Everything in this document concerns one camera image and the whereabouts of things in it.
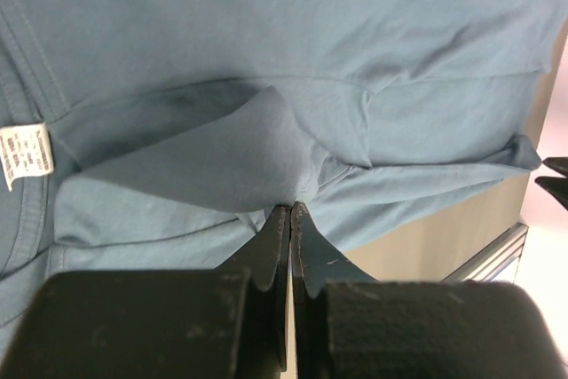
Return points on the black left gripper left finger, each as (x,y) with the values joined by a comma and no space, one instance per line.
(226,322)

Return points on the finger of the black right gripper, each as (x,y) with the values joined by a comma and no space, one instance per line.
(556,187)
(557,164)

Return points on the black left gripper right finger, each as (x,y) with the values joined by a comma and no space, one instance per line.
(350,325)

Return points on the blue-grey t-shirt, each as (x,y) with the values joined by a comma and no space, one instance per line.
(159,134)

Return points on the aluminium extrusion rail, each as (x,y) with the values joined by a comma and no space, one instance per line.
(498,261)

